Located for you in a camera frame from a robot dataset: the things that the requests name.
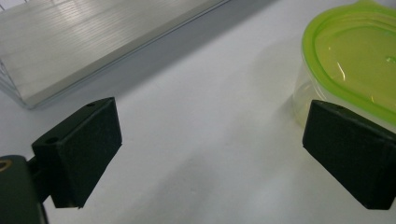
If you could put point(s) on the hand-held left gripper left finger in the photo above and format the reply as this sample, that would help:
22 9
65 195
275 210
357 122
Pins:
84 152

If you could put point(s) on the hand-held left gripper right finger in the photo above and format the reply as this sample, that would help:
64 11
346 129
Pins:
351 155

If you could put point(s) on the clear container with green lid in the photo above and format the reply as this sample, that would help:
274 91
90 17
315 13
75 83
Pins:
355 59

